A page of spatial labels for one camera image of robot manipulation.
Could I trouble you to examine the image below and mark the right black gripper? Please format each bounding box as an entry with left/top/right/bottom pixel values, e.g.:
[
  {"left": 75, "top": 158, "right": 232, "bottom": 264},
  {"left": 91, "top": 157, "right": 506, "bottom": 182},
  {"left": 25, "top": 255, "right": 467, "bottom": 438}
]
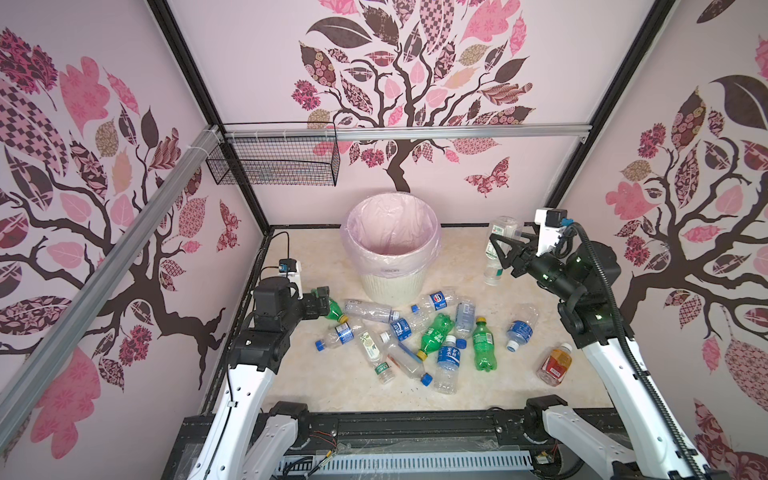
[{"left": 491, "top": 227, "right": 579, "bottom": 307}]

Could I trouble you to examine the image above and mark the clear bottle green label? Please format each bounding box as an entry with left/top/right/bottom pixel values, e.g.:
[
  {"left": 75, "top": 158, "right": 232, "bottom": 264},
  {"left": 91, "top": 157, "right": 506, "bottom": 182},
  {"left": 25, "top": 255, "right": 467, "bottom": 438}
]
[{"left": 483, "top": 215, "right": 521, "bottom": 287}]

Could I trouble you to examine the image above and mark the red orange label bottle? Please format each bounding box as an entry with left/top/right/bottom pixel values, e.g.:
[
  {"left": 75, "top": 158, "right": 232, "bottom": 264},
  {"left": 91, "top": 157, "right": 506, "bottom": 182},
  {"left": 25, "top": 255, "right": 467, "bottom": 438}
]
[{"left": 536, "top": 343, "right": 573, "bottom": 387}]

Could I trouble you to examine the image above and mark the clear bottle pale blue label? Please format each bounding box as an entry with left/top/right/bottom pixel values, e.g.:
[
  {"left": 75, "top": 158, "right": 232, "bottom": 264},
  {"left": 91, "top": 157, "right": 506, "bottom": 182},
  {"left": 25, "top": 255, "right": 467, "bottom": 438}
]
[{"left": 454, "top": 299, "right": 476, "bottom": 350}]

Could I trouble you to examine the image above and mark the green sprite bottle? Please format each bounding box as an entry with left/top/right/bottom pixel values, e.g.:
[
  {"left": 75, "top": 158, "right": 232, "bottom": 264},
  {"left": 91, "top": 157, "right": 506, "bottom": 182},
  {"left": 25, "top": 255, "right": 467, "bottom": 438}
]
[
  {"left": 472, "top": 317, "right": 497, "bottom": 372},
  {"left": 416, "top": 313, "right": 455, "bottom": 360}
]

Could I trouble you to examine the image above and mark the white cap blue label bottle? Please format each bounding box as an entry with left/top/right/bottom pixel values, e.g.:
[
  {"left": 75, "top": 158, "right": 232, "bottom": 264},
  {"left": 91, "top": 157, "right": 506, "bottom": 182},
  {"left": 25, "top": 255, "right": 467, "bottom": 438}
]
[{"left": 433, "top": 334, "right": 461, "bottom": 395}]

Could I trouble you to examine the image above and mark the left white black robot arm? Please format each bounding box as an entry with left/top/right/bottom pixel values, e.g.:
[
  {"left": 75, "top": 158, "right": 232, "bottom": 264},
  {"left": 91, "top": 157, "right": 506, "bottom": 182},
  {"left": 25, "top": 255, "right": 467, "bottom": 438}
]
[{"left": 188, "top": 277, "right": 331, "bottom": 479}]

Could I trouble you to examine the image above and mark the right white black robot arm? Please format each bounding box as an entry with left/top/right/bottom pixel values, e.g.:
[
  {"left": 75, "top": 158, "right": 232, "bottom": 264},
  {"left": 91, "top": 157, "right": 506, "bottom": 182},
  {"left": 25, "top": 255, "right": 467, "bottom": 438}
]
[{"left": 489, "top": 223, "right": 729, "bottom": 479}]

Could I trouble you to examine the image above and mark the white ribbed trash bin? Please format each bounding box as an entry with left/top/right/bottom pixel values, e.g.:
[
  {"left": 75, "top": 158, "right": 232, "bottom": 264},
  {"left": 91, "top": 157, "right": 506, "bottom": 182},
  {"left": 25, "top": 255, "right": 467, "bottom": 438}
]
[{"left": 360, "top": 269, "right": 428, "bottom": 307}]

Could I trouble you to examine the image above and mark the pink plastic bin liner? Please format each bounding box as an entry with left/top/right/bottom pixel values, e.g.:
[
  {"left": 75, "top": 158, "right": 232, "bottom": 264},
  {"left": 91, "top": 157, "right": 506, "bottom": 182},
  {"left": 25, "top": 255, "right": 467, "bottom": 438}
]
[{"left": 340, "top": 192, "right": 441, "bottom": 278}]

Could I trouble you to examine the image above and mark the clear crushed bottle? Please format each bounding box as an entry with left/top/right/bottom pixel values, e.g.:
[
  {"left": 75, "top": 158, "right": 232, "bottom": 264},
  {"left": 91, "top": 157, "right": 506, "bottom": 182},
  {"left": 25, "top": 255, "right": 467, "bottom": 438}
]
[{"left": 341, "top": 299, "right": 401, "bottom": 324}]

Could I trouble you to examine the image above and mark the green cap clear bottle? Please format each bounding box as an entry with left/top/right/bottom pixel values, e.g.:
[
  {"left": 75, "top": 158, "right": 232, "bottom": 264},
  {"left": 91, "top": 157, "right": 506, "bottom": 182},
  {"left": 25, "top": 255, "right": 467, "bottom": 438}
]
[{"left": 357, "top": 328, "right": 395, "bottom": 385}]

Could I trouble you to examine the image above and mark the blue cap clear bottle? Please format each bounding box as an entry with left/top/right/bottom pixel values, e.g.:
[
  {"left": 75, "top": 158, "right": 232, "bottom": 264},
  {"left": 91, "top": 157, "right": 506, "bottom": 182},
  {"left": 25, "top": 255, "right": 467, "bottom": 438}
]
[{"left": 385, "top": 340, "right": 433, "bottom": 387}]

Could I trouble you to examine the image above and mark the pepsi label clear bottle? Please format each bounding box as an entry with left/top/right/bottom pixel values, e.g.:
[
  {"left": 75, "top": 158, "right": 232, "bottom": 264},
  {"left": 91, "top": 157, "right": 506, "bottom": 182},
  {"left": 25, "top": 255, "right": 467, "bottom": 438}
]
[{"left": 410, "top": 287, "right": 459, "bottom": 315}]

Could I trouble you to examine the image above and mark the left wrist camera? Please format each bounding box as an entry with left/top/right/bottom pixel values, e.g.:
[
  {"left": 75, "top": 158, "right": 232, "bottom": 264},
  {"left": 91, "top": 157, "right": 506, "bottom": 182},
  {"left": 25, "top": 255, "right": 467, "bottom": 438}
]
[{"left": 278, "top": 258, "right": 303, "bottom": 299}]

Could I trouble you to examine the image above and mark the black wire mesh basket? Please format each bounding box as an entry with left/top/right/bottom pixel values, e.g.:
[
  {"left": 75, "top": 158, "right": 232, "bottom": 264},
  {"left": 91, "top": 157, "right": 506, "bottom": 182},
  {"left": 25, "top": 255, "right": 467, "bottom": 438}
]
[{"left": 206, "top": 120, "right": 341, "bottom": 187}]

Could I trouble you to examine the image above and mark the white slotted cable duct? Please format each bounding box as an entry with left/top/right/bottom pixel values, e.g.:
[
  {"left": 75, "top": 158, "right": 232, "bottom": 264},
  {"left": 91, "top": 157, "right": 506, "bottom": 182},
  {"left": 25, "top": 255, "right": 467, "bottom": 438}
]
[{"left": 273, "top": 451, "right": 533, "bottom": 478}]

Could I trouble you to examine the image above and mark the aluminium rail back wall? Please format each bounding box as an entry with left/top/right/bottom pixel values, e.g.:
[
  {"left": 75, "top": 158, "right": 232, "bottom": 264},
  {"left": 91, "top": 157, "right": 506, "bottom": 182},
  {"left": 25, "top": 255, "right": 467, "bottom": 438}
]
[{"left": 224, "top": 123, "right": 592, "bottom": 142}]

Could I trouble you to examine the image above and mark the aluminium rail wall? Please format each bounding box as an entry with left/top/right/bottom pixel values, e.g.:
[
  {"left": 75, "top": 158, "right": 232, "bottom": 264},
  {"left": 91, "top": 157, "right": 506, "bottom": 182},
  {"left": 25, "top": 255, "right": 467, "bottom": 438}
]
[
  {"left": 224, "top": 123, "right": 592, "bottom": 142},
  {"left": 1, "top": 125, "right": 221, "bottom": 447}
]

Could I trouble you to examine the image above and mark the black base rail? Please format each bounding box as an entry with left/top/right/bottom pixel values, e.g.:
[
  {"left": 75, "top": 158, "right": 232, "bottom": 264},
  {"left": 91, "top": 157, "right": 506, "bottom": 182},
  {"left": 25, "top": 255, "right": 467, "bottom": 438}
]
[{"left": 160, "top": 407, "right": 679, "bottom": 480}]

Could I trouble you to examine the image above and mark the aluminium rail left wall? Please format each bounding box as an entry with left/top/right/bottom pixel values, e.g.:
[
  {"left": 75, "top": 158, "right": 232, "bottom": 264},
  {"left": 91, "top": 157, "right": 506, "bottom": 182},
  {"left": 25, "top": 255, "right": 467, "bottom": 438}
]
[{"left": 1, "top": 125, "right": 221, "bottom": 447}]

